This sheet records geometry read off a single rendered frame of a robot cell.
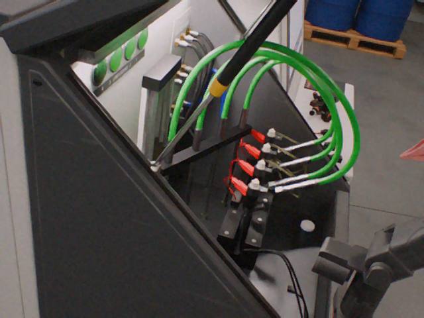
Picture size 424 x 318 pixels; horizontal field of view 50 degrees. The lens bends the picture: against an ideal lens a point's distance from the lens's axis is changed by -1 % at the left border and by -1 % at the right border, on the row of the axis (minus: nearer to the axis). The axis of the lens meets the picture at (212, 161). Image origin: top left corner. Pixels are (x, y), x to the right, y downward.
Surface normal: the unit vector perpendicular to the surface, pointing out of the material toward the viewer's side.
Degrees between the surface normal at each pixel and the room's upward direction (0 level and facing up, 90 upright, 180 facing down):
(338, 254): 9
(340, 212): 0
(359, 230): 0
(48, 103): 90
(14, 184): 90
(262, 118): 90
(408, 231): 60
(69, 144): 90
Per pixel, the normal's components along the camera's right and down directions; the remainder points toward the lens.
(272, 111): -0.25, 0.51
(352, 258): 0.10, -0.73
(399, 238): -0.71, -0.70
